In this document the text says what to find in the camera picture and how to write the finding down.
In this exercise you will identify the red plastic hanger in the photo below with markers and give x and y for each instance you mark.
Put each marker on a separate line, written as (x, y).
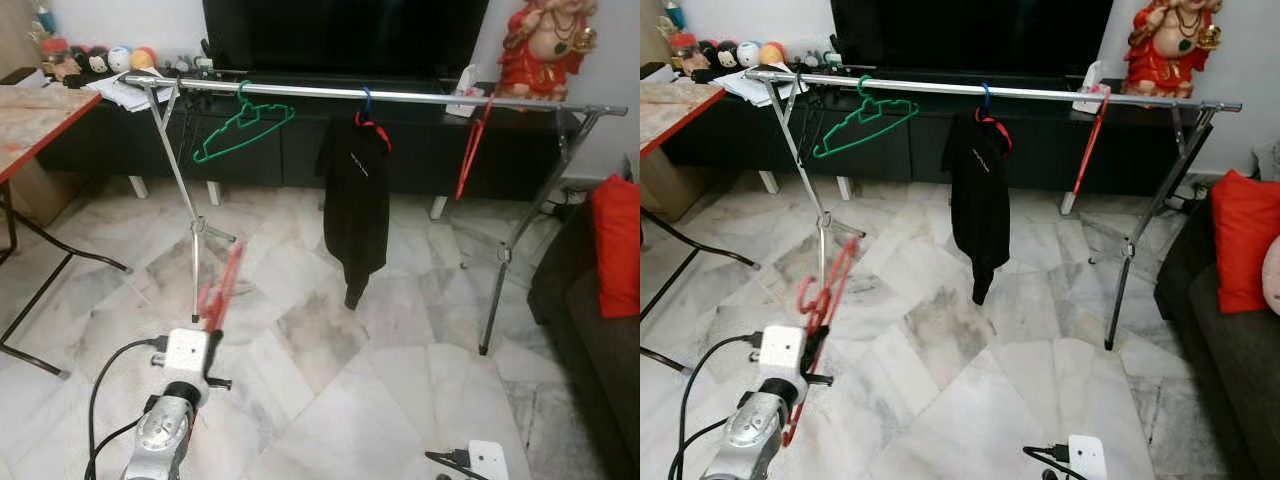
(1086, 160)
(470, 165)
(835, 280)
(215, 300)

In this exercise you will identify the green plastic hanger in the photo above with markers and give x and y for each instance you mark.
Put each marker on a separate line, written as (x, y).
(820, 151)
(200, 157)

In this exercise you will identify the blue plastic hanger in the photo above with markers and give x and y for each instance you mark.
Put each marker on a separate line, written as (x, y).
(986, 104)
(367, 110)

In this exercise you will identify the black shirt red collar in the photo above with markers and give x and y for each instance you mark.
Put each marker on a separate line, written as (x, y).
(978, 205)
(355, 210)

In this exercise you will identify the red cushion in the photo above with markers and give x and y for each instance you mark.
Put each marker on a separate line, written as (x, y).
(1245, 240)
(618, 250)

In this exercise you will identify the tan cardboard box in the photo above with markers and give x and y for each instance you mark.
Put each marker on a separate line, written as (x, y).
(30, 195)
(662, 190)

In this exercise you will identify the dark grey fabric sofa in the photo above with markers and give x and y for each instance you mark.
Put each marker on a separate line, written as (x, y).
(580, 380)
(1220, 400)

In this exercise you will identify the white paper stack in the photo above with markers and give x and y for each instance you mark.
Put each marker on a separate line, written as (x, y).
(130, 92)
(755, 88)

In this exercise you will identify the marble table red edge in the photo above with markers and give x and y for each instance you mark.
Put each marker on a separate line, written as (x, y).
(30, 120)
(670, 110)

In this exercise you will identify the orange round plush toy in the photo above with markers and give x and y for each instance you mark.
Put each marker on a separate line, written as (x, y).
(773, 54)
(146, 58)

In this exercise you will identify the black TV console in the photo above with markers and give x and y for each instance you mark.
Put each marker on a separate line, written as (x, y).
(420, 150)
(1040, 145)

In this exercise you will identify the white round plush toy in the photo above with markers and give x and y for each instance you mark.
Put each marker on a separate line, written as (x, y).
(120, 58)
(748, 53)

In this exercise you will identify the black round plush toy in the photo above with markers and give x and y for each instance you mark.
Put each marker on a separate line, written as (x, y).
(92, 62)
(718, 55)

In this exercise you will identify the silver metal clothes rack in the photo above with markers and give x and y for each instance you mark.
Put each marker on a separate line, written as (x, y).
(420, 97)
(1040, 93)

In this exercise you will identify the black television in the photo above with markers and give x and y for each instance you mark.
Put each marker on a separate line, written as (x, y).
(970, 35)
(340, 35)

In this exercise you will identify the red laughing Buddha statue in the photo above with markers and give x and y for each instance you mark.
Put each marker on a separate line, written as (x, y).
(545, 50)
(1170, 50)

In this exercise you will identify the pink Hello Kitty plush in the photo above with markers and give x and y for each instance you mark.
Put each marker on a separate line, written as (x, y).
(1273, 280)

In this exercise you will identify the white lace covered stool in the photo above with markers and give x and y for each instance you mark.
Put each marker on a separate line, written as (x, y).
(1268, 160)

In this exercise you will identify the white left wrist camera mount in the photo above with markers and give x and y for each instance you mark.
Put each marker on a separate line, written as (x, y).
(780, 350)
(185, 352)

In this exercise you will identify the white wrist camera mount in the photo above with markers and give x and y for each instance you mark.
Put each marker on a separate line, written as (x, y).
(185, 352)
(1087, 458)
(780, 350)
(487, 462)

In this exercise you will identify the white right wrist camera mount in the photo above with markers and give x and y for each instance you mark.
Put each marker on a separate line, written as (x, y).
(1087, 458)
(487, 462)

